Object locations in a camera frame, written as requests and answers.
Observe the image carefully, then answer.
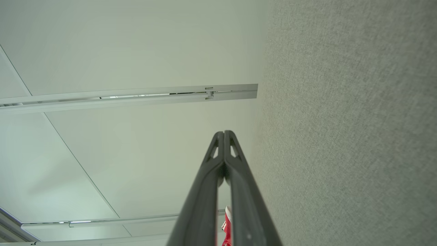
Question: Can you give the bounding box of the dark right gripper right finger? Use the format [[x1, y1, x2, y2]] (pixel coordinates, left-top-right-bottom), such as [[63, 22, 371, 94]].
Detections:
[[224, 130, 283, 246]]

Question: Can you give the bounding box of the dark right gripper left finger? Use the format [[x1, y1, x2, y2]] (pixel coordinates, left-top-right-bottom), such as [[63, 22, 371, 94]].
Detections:
[[166, 131, 225, 246]]

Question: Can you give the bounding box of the red white basketball jersey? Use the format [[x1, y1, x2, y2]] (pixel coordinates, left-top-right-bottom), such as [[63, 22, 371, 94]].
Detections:
[[221, 205, 233, 246]]

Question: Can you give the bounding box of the white ceiling light track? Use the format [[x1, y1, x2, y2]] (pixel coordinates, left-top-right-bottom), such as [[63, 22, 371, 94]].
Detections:
[[0, 84, 258, 115], [20, 209, 226, 230], [0, 234, 171, 246]]

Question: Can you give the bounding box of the grey fabric sofa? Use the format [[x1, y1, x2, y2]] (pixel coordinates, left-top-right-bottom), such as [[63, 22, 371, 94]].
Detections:
[[251, 0, 437, 246]]

